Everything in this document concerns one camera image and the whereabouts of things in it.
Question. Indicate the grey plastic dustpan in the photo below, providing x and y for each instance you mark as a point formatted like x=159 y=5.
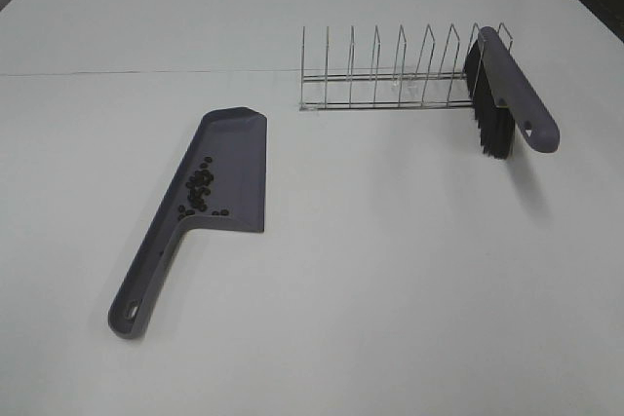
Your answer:
x=236 y=139

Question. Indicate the chrome wire plate rack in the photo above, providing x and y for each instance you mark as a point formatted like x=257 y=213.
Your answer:
x=352 y=72

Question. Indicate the pile of coffee beans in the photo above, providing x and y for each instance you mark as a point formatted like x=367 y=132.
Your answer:
x=198 y=190

